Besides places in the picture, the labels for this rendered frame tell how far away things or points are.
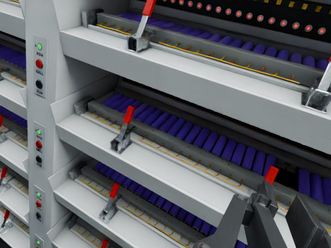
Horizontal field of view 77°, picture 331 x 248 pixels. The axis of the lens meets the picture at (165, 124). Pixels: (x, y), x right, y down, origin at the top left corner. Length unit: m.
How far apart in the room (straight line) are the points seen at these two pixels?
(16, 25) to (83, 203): 0.42
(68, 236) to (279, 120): 0.66
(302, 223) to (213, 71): 0.22
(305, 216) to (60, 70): 0.45
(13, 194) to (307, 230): 0.84
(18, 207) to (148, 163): 0.56
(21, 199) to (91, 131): 0.47
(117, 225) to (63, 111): 0.29
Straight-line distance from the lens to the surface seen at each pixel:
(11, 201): 0.89
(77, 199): 0.60
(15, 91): 0.67
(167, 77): 0.33
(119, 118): 0.47
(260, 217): 0.18
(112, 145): 0.42
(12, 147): 0.78
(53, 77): 0.49
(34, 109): 0.56
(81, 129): 0.49
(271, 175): 0.36
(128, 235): 0.54
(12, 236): 1.04
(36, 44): 0.51
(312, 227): 0.22
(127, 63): 0.36
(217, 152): 0.43
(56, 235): 0.77
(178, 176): 0.39
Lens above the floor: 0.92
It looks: 23 degrees down
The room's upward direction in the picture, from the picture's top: 15 degrees clockwise
